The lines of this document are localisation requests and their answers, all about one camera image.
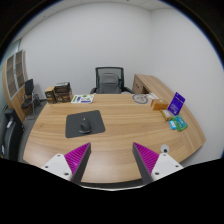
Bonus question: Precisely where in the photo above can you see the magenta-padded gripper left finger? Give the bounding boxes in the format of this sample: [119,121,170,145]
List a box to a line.
[40,142,92,185]

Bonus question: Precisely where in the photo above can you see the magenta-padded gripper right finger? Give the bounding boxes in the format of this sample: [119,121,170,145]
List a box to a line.
[132,142,184,186]

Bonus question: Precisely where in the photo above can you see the dark grey computer mouse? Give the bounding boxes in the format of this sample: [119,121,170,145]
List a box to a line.
[78,117,93,135]

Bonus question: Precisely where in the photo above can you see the dark grey mouse pad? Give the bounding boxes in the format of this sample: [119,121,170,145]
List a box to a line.
[64,109,106,139]

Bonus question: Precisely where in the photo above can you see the small blue box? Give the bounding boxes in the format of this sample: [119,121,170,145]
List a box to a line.
[168,119,178,131]

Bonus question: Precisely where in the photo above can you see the tan box with white label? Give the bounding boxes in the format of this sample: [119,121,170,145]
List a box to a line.
[160,109,173,122]

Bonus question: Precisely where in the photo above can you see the green package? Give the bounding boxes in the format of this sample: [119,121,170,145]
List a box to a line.
[171,114,189,132]

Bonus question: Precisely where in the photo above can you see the orange cardboard box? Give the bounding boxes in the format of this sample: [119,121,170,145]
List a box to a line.
[150,98,169,112]

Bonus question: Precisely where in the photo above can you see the white printed sticker sheet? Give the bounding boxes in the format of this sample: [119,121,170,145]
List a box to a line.
[70,94,95,104]

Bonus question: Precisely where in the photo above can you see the purple package card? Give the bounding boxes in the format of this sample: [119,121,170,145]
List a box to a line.
[166,91,186,117]

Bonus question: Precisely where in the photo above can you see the large brown cardboard box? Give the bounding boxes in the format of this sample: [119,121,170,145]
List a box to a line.
[54,89,74,104]

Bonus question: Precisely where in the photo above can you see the small brown cardboard box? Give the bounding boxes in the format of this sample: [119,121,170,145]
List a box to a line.
[44,86,57,104]

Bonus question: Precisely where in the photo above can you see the black leather office chair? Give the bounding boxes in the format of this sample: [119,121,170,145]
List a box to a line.
[0,108,25,162]

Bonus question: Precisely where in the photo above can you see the black tray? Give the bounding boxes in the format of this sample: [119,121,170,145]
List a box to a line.
[53,81,72,94]

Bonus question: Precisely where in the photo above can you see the wooden side desk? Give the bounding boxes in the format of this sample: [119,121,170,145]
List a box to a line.
[132,73,174,101]

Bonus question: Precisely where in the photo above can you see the black visitor chair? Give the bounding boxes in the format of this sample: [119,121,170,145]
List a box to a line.
[21,78,41,118]

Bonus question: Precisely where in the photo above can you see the grey backpack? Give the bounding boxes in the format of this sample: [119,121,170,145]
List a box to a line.
[98,72,122,94]

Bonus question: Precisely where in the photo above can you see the black mesh office chair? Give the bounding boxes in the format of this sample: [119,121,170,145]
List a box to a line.
[89,66,135,95]

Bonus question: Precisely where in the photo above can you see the wooden shelf unit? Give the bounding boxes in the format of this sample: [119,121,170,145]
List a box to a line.
[2,49,34,124]

